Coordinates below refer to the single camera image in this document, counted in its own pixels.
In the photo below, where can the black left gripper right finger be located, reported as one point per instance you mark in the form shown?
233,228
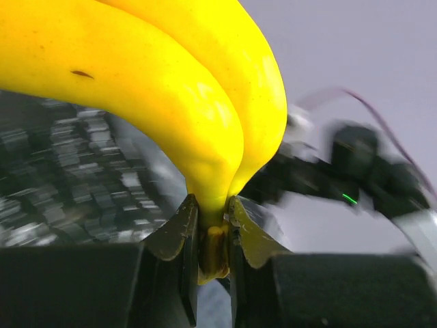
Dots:
273,287

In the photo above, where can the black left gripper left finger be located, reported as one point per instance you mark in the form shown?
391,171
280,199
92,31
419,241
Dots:
151,283

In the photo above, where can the yellow fake banana bunch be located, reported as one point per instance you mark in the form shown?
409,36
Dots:
197,77

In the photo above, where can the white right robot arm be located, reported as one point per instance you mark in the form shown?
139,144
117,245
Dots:
357,167

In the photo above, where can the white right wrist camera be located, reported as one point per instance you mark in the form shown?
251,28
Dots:
298,128

